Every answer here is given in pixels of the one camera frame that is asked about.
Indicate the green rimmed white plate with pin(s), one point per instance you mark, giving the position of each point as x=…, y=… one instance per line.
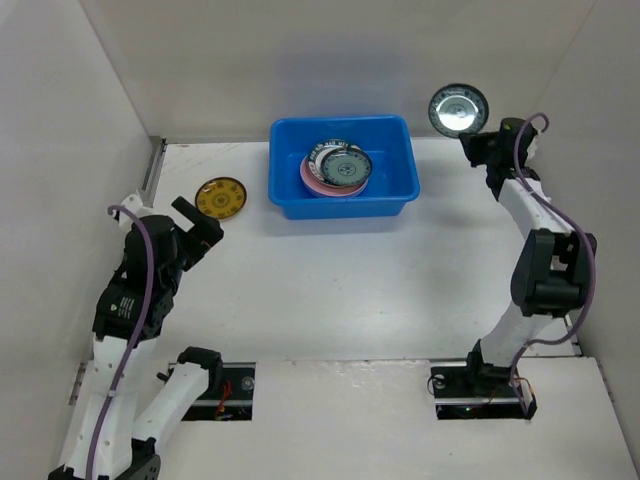
x=319, y=152

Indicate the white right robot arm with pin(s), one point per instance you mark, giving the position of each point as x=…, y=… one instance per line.
x=555, y=273

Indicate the blue floral small plate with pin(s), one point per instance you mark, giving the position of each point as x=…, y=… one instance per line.
x=345, y=167

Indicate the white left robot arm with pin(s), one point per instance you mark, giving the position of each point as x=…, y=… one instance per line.
x=114, y=441

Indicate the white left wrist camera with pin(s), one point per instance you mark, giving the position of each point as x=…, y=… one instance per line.
x=134, y=204

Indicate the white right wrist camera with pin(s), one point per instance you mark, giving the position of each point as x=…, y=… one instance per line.
x=533, y=146

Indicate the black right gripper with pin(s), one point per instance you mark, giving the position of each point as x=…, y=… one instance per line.
x=480, y=148

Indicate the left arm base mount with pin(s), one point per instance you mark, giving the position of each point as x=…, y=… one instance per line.
x=231, y=401

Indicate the pink plastic plate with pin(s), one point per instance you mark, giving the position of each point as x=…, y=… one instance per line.
x=321, y=190

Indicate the blue plastic bin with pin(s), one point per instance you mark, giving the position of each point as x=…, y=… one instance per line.
x=393, y=183

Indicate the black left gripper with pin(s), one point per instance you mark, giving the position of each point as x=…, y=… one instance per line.
x=205, y=234

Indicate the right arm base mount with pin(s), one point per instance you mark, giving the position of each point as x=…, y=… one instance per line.
x=465, y=392

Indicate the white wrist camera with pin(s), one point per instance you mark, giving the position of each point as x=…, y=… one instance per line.
x=533, y=146
x=134, y=204

